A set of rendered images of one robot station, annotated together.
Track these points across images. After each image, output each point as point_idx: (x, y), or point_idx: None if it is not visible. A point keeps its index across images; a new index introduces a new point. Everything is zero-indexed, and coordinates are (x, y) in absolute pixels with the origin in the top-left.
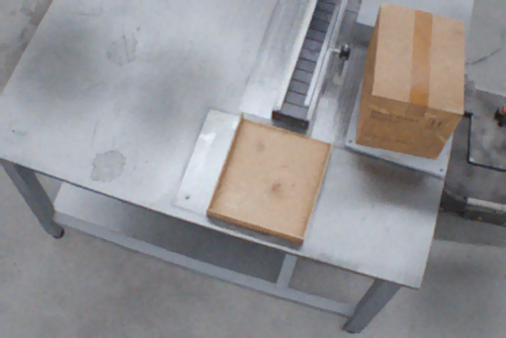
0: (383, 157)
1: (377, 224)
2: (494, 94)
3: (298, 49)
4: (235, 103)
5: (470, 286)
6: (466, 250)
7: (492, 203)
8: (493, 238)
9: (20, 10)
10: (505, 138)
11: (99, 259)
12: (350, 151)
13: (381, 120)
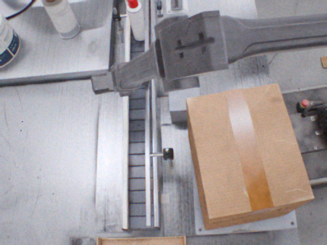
0: (235, 232)
1: None
2: (290, 92)
3: (126, 162)
4: (91, 226)
5: (321, 237)
6: (307, 210)
7: (319, 178)
8: (324, 194)
9: None
10: (311, 125)
11: None
12: (203, 237)
13: (225, 221)
